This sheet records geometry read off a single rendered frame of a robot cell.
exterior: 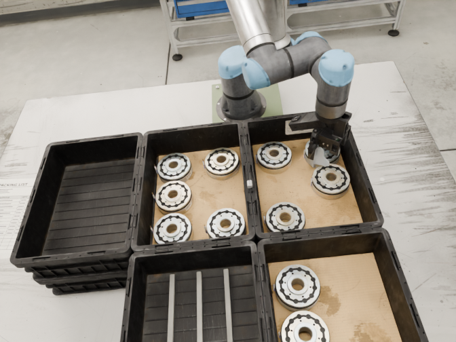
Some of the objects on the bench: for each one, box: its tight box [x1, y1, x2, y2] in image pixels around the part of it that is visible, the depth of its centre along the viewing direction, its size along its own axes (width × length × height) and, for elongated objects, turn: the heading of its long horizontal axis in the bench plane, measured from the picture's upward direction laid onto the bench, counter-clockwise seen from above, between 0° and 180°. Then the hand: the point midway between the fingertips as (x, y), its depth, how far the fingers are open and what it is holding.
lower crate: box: [33, 271, 128, 295], centre depth 115 cm, size 40×30×12 cm
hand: (315, 157), depth 110 cm, fingers open, 4 cm apart
